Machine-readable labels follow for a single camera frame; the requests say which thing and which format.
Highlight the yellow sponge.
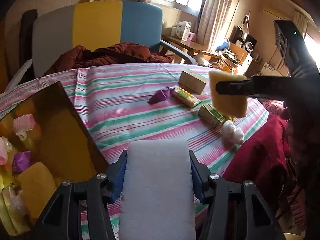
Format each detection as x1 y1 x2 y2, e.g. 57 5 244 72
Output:
209 70 247 118
17 162 56 219

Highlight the green yellow small box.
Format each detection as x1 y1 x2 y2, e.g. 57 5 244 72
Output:
198 103 225 128

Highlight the white plastic bag ball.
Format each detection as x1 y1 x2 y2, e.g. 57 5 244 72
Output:
221 120 244 148

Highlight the beige cardboard box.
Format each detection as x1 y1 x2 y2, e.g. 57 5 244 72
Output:
178 69 208 94

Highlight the white foam block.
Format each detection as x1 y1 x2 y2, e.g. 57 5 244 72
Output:
119 139 196 239

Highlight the purple wrapper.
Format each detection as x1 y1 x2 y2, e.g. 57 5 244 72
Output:
148 87 174 105

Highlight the pink hair roller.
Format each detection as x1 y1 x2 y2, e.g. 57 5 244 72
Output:
0 137 12 165
13 114 35 141

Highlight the weidan cracker packet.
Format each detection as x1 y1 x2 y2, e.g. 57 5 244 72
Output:
173 87 200 108
2 183 30 235

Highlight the yellow knitted cloth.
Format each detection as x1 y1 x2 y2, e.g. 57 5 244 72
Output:
223 115 235 122

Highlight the red blanket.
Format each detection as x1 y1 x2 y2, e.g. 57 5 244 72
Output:
223 107 306 231

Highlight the wooden desk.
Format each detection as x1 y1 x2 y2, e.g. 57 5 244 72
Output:
162 35 253 75

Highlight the yellow storage box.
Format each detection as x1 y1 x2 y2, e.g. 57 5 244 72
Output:
1 82 108 239

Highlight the white carton on desk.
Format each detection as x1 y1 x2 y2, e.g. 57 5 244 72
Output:
176 21 191 41

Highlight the striped bed sheet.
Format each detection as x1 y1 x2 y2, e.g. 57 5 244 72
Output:
0 62 270 240

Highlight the dark red jacket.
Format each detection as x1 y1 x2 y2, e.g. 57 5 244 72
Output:
45 42 175 75

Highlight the grey yellow blue chair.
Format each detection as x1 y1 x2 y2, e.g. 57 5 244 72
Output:
5 1 197 92

